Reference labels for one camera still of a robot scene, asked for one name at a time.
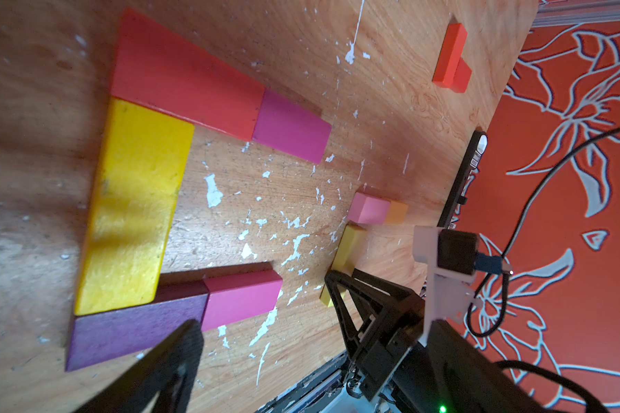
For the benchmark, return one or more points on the black remote-like tool strip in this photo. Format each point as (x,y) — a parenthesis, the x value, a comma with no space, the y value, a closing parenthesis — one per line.
(457,196)

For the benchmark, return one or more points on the red-orange small block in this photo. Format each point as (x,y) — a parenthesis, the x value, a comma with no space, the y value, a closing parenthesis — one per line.
(462,77)

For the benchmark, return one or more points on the orange long block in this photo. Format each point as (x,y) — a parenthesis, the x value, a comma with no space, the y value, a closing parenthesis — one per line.
(397,213)

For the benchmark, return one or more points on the yellow-green block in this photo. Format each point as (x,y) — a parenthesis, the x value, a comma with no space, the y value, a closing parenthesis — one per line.
(350,249)

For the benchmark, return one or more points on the pink long block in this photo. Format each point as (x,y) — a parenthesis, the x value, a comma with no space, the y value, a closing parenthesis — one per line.
(367,209)

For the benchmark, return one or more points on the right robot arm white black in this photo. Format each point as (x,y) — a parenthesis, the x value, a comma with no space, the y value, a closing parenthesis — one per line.
(446,373)

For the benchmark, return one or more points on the small red block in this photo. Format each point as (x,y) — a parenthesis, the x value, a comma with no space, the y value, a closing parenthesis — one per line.
(160,70)

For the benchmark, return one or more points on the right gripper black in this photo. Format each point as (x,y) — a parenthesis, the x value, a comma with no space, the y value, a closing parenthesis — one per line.
(389,327)

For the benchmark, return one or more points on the purple small block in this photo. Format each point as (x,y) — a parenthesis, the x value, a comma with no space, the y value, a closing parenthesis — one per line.
(101,337)

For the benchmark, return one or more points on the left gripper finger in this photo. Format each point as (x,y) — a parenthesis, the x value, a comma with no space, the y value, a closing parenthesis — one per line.
(164,377)

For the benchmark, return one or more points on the small magenta block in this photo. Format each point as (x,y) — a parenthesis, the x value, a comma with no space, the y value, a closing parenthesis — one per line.
(288,127)

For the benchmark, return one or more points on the magenta long block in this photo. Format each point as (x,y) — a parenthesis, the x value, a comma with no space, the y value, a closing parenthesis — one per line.
(234,298)

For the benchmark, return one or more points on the long yellow block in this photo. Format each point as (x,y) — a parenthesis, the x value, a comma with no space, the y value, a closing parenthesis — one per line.
(134,198)

